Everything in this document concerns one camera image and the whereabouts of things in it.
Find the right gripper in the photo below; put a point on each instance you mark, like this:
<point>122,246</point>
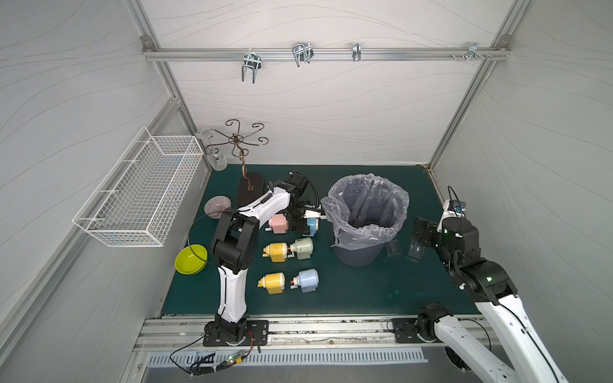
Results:
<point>424,233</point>

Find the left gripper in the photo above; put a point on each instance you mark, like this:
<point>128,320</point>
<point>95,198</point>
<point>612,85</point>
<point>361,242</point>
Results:
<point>298,220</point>

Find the clear sharpener tray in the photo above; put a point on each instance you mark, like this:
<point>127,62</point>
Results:
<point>416,251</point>
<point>394,248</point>

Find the pink pencil sharpener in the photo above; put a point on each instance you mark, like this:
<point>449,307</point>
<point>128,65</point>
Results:
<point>278,224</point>

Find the green pencil sharpener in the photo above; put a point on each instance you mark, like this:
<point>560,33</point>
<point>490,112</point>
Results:
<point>302,248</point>

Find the light blue pencil sharpener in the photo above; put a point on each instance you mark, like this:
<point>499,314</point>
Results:
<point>307,281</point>

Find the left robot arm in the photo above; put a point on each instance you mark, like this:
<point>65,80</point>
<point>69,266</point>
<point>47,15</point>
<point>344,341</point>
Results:
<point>236,240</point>

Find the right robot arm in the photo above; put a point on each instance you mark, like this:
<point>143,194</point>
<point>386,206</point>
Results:
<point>456,242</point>

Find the yellow pencil sharpener front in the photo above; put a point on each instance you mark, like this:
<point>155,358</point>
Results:
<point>273,283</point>

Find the green mat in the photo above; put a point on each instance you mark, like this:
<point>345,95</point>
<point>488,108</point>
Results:
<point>391,285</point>

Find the grey trash bin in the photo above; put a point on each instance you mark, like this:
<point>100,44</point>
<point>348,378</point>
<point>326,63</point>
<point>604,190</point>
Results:
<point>358,258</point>

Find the clear plastic bin liner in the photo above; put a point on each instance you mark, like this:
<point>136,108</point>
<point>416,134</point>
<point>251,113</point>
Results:
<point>365,210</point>

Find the pink patterned bowl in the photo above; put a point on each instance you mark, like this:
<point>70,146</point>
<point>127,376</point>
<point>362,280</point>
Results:
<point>215,206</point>

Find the clear glass cup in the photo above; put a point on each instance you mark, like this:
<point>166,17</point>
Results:
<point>212,150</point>

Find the lime green bowl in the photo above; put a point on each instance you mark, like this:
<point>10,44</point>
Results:
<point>191,260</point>

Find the metal hook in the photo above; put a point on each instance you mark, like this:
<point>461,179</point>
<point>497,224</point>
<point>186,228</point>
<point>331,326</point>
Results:
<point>252,64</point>
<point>473,53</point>
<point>356,52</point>
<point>302,52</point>

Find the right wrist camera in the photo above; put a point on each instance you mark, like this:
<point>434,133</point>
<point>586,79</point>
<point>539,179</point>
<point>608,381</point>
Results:
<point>451,208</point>

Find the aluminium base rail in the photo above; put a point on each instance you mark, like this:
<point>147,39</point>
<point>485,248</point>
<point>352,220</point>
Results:
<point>170,333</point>

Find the white wire basket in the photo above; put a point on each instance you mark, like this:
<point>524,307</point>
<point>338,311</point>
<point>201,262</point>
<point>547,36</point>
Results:
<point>138,200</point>

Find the aluminium top rail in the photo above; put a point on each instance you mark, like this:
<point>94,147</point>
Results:
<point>343,54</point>

